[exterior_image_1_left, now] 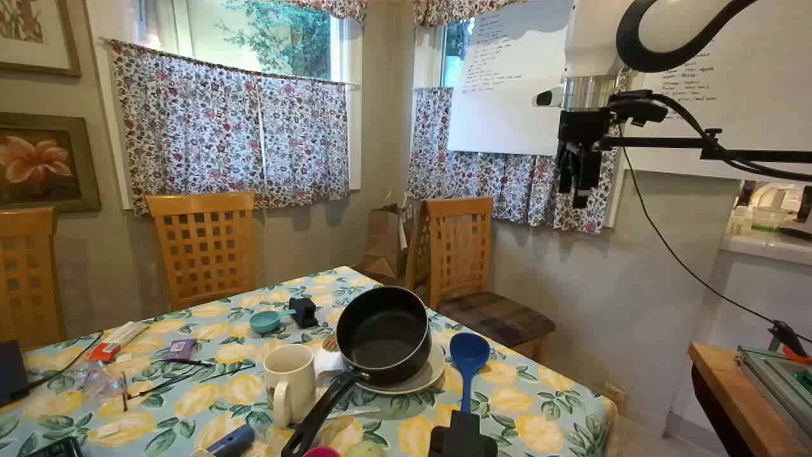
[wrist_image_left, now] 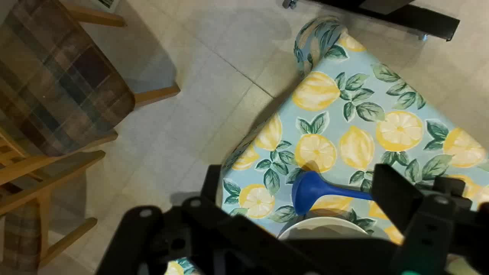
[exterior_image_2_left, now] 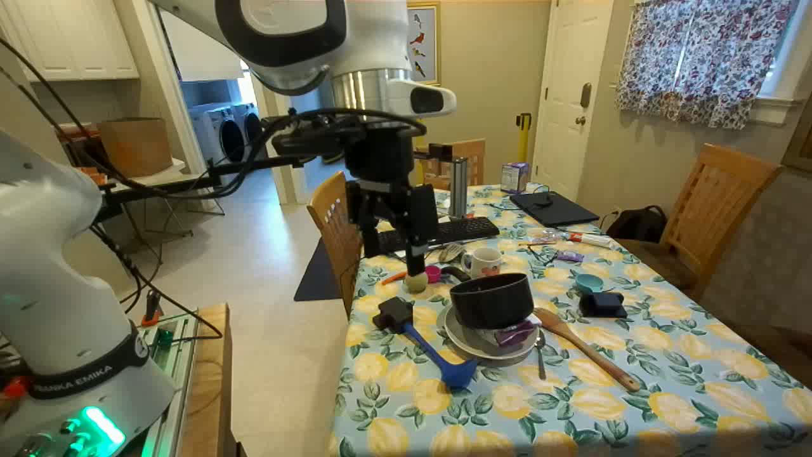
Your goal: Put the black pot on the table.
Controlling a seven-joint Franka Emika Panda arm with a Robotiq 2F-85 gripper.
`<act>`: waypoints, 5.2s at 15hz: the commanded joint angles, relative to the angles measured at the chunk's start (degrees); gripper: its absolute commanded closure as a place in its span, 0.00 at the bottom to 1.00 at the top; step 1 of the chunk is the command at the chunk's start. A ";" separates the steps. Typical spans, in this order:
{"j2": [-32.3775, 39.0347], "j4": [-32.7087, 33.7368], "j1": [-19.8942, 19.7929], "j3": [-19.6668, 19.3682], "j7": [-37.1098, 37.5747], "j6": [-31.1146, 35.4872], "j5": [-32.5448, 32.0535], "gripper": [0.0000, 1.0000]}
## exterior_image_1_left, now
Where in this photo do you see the small teal bowl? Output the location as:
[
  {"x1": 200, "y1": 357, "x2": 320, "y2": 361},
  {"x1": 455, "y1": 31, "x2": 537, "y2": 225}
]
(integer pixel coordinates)
[{"x1": 249, "y1": 313, "x2": 282, "y2": 335}]

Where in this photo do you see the white whiteboard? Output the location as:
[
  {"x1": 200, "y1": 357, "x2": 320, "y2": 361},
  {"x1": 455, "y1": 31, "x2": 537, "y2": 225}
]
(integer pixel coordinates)
[{"x1": 446, "y1": 0, "x2": 573, "y2": 154}]

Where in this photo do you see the small black box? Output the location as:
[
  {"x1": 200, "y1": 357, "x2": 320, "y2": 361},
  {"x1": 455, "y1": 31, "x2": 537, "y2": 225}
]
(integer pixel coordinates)
[{"x1": 290, "y1": 298, "x2": 316, "y2": 330}]

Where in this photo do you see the upper framed picture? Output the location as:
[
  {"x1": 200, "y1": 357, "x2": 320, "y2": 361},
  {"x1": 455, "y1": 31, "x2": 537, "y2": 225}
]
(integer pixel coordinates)
[{"x1": 0, "y1": 0, "x2": 80, "y2": 78}]

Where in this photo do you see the blue plastic ladle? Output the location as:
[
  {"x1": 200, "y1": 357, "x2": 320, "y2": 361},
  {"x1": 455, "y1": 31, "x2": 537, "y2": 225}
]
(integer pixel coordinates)
[{"x1": 450, "y1": 332, "x2": 490, "y2": 413}]

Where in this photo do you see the floral curtain window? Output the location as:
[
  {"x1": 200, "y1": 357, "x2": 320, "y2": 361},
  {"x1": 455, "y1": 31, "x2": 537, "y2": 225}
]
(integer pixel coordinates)
[
  {"x1": 408, "y1": 86, "x2": 617, "y2": 236},
  {"x1": 110, "y1": 40, "x2": 351, "y2": 214}
]

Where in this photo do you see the purple snack packet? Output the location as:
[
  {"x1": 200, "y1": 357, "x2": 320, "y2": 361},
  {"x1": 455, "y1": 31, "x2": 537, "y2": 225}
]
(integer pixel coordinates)
[{"x1": 165, "y1": 338, "x2": 195, "y2": 364}]

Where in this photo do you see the white paper napkin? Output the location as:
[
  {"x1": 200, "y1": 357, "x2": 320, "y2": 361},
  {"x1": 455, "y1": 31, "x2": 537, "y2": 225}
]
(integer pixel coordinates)
[{"x1": 315, "y1": 351, "x2": 347, "y2": 374}]

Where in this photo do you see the brown paper bag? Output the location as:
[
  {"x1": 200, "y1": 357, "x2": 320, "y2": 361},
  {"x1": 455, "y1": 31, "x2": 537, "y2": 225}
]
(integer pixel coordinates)
[{"x1": 363, "y1": 204, "x2": 405, "y2": 281}]

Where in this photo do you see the blue pen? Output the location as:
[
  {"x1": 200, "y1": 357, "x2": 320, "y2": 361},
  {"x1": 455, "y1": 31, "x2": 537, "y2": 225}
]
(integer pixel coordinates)
[{"x1": 207, "y1": 423, "x2": 255, "y2": 457}]

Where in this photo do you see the flower painting framed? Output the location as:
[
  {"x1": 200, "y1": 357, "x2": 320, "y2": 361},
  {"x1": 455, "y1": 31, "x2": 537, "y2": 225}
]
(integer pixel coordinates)
[{"x1": 0, "y1": 111, "x2": 101, "y2": 214}]

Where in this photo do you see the wooden side table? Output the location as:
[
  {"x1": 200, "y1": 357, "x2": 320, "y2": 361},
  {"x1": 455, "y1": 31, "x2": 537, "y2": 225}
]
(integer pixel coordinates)
[{"x1": 688, "y1": 343, "x2": 812, "y2": 457}]

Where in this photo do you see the white plate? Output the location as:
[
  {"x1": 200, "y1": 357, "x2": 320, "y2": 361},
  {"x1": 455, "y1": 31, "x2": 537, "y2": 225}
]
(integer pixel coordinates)
[{"x1": 363, "y1": 345, "x2": 444, "y2": 397}]

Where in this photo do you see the black pot with handle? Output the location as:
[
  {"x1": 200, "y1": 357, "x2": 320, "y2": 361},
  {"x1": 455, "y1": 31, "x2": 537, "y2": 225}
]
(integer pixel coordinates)
[{"x1": 282, "y1": 285, "x2": 431, "y2": 457}]

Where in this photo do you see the wooden chair left of window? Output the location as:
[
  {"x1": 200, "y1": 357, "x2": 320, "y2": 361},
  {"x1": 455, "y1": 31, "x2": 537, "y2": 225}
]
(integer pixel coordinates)
[{"x1": 146, "y1": 190, "x2": 255, "y2": 310}]

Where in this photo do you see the floral curtain right window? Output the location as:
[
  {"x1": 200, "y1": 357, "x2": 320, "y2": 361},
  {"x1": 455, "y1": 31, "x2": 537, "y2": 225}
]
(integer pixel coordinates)
[{"x1": 408, "y1": 86, "x2": 617, "y2": 236}]

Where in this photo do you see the wooden chair with cushion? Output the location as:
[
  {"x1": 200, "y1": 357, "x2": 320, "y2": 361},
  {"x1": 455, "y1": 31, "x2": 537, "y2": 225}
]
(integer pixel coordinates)
[{"x1": 403, "y1": 198, "x2": 555, "y2": 361}]

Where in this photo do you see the wooden chair far left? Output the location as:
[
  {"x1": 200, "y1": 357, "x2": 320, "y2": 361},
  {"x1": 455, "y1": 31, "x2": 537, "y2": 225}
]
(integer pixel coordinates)
[{"x1": 0, "y1": 209, "x2": 64, "y2": 347}]

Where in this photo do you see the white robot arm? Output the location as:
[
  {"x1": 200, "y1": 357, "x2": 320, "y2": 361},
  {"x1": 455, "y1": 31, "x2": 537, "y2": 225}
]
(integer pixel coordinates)
[{"x1": 617, "y1": 0, "x2": 755, "y2": 73}]

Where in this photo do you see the floral curtain left window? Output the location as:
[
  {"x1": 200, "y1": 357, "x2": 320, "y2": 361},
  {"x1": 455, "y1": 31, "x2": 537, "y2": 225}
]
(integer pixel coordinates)
[{"x1": 110, "y1": 40, "x2": 351, "y2": 214}]

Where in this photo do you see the floral lemon tablecloth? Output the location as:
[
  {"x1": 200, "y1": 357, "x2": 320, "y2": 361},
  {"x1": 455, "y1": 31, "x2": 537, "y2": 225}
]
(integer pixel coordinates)
[{"x1": 0, "y1": 267, "x2": 617, "y2": 457}]

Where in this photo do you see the white ceramic mug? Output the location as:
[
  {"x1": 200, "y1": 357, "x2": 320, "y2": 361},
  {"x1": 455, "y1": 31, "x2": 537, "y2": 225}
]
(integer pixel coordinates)
[{"x1": 264, "y1": 345, "x2": 315, "y2": 427}]

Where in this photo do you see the red white packet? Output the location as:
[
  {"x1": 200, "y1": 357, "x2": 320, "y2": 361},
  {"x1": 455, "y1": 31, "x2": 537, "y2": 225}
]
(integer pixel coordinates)
[{"x1": 88, "y1": 323, "x2": 146, "y2": 364}]

